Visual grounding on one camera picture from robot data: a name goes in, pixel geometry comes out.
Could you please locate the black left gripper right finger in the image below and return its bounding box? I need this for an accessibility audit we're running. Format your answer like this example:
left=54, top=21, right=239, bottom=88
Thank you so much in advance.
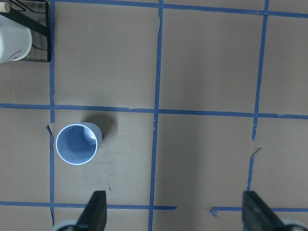
left=242, top=191, right=285, bottom=231

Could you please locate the wooden rack dowel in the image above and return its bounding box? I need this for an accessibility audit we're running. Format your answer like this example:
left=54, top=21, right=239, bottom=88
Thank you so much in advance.
left=0, top=2, right=10, bottom=13

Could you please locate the black wire mug rack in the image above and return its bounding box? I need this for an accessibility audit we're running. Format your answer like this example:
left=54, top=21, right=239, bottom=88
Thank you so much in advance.
left=0, top=0, right=51, bottom=63

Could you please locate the white mug with face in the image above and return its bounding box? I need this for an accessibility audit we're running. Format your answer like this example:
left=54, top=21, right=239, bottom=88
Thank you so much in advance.
left=0, top=15, right=32, bottom=64

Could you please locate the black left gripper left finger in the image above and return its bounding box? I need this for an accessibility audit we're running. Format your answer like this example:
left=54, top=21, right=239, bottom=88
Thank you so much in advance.
left=76, top=191, right=107, bottom=231

